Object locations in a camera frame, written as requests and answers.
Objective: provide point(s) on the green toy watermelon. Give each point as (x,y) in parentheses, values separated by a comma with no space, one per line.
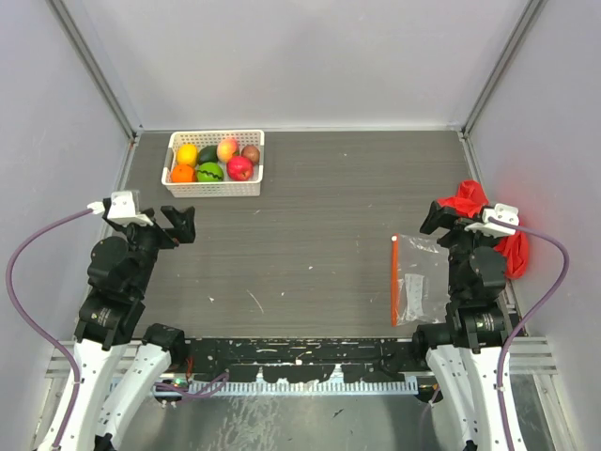
(209,172)

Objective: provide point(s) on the red cloth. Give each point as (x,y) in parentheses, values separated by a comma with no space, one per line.
(515,249)

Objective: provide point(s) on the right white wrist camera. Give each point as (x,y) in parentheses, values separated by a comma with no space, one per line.
(497,221)

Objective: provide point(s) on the aluminium frame post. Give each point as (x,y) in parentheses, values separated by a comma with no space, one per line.
(524,24)
(83,50)

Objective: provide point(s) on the right aluminium frame post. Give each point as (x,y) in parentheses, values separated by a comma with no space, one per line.
(524,24)

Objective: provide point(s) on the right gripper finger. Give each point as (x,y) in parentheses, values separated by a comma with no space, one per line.
(474,211)
(437,217)

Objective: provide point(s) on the red apple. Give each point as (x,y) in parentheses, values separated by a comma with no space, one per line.
(240,168)

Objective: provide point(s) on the brown passion fruit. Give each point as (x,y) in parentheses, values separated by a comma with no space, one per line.
(252,153)

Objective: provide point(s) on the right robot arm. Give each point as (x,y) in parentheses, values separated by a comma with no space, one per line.
(465,352)

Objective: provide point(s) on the white plastic basket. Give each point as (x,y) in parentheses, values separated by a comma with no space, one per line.
(227,187)

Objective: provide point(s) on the orange fruit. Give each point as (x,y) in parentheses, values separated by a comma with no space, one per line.
(183,173)

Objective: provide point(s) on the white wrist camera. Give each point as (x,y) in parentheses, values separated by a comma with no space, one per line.
(497,221)
(122,208)

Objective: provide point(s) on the clear zip top bag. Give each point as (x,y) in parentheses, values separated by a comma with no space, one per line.
(419,281)

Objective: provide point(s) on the pink yellow peach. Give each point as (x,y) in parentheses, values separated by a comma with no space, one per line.
(227,149)

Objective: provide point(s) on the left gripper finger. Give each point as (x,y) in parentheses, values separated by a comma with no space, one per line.
(183,226)
(146,217)

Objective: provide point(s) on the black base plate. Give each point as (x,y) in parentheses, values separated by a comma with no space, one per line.
(300,360)

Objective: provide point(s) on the white slotted cable duct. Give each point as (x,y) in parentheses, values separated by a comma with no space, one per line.
(335,386)

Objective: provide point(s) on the left aluminium frame post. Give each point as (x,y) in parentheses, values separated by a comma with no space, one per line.
(83,50)

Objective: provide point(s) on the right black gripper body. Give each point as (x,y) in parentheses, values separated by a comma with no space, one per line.
(460,241)

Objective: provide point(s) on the dark green avocado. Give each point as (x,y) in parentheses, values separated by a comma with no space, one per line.
(208,154)

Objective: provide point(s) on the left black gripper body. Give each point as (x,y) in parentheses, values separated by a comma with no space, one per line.
(147,240)

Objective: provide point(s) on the yellow lemon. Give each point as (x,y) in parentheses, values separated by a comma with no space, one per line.
(187,154)

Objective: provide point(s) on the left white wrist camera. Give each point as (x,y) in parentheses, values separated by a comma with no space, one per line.
(122,208)

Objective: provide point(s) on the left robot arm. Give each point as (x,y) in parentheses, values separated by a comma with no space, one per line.
(94,416)

